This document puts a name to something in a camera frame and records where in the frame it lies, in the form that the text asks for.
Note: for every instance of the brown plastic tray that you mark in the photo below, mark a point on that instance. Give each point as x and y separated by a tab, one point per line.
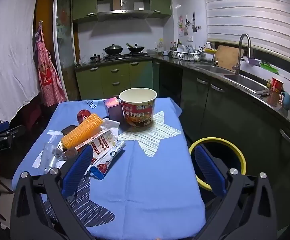
67	129

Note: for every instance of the steel sink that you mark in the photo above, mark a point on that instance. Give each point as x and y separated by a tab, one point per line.
247	82

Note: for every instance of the red checked apron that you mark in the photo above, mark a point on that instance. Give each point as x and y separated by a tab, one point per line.
47	75

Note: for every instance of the light green base cabinets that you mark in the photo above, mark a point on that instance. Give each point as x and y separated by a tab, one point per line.
115	77

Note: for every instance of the orange foam fruit net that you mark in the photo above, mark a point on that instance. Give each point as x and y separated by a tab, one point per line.
82	132

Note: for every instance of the white window blind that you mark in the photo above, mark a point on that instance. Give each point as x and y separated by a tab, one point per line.
247	12

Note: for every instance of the hanging kitchen utensils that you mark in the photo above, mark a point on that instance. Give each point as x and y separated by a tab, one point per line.
194	28

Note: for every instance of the clear plastic cup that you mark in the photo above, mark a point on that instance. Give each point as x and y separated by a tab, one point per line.
47	157

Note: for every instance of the green wall cabinet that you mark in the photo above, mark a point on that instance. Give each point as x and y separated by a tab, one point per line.
85	2
161	0

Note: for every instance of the dark green base cabinets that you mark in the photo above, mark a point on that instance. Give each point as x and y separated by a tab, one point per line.
234	110

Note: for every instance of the white and red carton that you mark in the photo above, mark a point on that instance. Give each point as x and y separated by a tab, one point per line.
102	142

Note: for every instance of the tall steel faucet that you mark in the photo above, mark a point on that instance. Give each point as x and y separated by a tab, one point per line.
239	55

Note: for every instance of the clear plastic bottle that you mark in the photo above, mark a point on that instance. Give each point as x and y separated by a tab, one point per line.
160	46

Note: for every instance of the blue mug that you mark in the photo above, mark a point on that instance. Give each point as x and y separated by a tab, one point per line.
288	101

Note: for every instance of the yellow rimmed trash bin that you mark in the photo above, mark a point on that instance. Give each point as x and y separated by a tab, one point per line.
217	139

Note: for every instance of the red paper cup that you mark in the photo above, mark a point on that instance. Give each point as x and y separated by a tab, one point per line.
276	85

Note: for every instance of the white toothpaste tube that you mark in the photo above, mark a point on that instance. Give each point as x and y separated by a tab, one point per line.
105	162

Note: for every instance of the wooden cutting board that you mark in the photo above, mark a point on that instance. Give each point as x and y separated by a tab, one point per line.
228	57

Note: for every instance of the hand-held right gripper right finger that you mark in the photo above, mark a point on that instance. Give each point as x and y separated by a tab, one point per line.
209	170

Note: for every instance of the green plastic tray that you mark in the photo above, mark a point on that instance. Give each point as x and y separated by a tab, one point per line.
268	67

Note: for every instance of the crushed red drink can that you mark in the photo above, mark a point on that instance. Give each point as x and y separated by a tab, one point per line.
83	116

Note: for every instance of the small white mug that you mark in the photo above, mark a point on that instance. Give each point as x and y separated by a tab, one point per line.
165	53

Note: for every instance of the black frying pan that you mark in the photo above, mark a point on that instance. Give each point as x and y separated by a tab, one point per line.
136	48

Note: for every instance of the purple drain holder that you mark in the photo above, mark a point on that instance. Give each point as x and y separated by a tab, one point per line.
252	60

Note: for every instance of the instant noodle paper cup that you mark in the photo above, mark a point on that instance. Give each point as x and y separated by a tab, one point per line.
137	112

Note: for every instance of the small purple box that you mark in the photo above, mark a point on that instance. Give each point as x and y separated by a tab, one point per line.
113	110

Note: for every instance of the blue printed tablecloth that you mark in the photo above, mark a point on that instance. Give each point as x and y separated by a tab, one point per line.
147	180

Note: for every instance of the white dish rack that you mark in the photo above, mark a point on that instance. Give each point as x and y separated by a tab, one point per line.
182	54

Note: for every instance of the glass sliding door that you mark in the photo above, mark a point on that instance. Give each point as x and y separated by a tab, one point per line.
65	42

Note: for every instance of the black wok with lid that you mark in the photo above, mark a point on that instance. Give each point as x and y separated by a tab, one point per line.
113	49

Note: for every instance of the dark sauce bottles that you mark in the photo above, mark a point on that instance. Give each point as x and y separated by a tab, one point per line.
176	45

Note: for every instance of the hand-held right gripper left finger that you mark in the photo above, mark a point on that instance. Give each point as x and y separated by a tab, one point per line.
77	170

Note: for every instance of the gas stove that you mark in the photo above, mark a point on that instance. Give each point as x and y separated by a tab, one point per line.
125	56

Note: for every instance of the steel range hood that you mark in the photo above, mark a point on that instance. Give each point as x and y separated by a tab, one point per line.
123	13

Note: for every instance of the white hanging cloth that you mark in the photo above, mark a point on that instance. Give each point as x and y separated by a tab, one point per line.
10	55

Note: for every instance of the dark red chair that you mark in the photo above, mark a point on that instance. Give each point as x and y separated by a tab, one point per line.
32	115

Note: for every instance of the white paper towel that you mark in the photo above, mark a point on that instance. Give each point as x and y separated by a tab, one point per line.
111	125

